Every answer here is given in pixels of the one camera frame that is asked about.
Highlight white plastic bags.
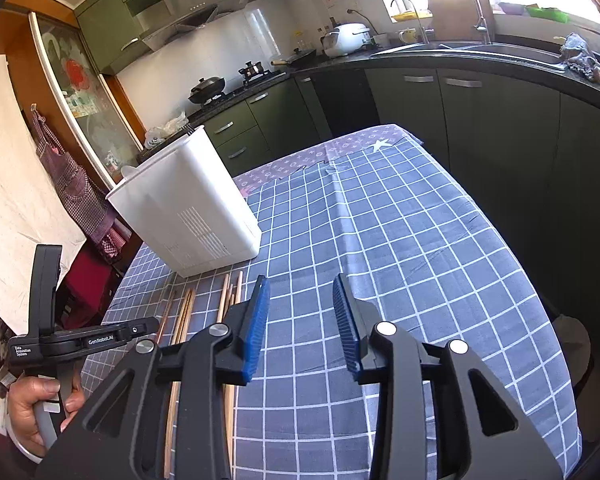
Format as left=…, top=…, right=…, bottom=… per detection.
left=144, top=112, right=188, bottom=148

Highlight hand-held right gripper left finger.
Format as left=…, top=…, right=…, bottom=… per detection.
left=35, top=275, right=272, bottom=480

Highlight black kitchen countertop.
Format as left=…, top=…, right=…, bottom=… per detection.
left=140, top=42, right=600, bottom=156

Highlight black lidded wok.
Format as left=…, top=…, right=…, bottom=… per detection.
left=187, top=76, right=228, bottom=106

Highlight green base cabinet unit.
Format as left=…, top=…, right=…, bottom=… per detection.
left=140, top=67, right=600, bottom=341

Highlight white hanging sheet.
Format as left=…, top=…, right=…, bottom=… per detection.
left=0, top=52, right=88, bottom=306

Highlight small black pot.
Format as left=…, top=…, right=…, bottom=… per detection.
left=238, top=60, right=266, bottom=83

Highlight green plastic basin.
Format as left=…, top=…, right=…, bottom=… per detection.
left=525, top=4, right=571, bottom=23

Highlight crumpled grey rag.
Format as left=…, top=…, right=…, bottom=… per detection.
left=560, top=32, right=600, bottom=86

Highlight white rice cooker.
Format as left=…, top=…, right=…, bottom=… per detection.
left=320, top=22, right=372, bottom=58

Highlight green upper cabinet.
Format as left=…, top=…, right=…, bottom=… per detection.
left=75, top=0, right=296, bottom=76

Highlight purple checked apron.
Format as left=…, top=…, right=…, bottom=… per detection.
left=30, top=105, right=131, bottom=261

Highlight dark red cloth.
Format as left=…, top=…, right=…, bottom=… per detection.
left=62, top=245, right=131, bottom=311

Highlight blue checked tablecloth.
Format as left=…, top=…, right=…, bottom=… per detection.
left=80, top=135, right=583, bottom=480

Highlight black frying pan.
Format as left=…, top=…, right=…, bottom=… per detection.
left=271, top=47, right=318, bottom=68

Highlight black gas stove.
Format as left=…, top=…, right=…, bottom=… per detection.
left=187, top=70, right=288, bottom=108

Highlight purple patterned cloth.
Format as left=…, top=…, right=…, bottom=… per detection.
left=232, top=122, right=416, bottom=196

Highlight person's left forearm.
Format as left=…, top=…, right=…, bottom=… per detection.
left=0, top=425, right=46, bottom=480

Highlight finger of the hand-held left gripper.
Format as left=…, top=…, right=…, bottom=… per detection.
left=125, top=317, right=161, bottom=346

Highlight steel double sink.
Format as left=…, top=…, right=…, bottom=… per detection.
left=372, top=40, right=566, bottom=68

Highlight flower patterned glass door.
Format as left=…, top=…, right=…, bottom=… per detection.
left=27, top=12, right=146, bottom=191

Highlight person's left hand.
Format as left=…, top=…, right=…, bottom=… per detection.
left=7, top=377, right=87, bottom=456

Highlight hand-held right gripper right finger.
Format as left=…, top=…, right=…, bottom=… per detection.
left=332, top=273, right=563, bottom=480

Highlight steel range hood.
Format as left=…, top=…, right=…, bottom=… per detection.
left=140, top=0, right=248, bottom=53

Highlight white plastic utensil holder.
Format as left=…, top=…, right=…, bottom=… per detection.
left=105, top=125, right=263, bottom=279

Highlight brown cutting board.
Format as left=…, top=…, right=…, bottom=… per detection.
left=426, top=0, right=496, bottom=43

